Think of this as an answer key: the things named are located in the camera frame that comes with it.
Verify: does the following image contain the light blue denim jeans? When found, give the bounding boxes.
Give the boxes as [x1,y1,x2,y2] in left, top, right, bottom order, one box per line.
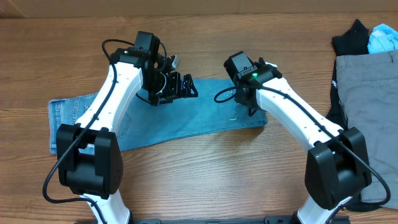
[47,77,268,155]

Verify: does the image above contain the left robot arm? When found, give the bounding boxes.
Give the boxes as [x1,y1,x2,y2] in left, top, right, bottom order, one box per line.
[42,31,198,224]

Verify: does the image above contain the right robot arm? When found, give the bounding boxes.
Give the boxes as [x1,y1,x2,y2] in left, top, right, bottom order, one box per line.
[223,52,371,223]

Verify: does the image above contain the grey shorts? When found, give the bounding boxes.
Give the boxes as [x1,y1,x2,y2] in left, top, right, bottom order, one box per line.
[336,50,397,208]

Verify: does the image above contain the black garment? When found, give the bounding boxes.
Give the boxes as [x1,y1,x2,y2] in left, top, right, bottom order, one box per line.
[326,19,380,212]

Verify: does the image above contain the light blue crumpled cloth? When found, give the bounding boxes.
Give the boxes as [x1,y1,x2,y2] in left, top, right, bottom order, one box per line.
[368,24,397,54]

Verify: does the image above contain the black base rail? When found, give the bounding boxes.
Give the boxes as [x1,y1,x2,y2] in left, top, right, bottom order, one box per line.
[74,215,352,224]

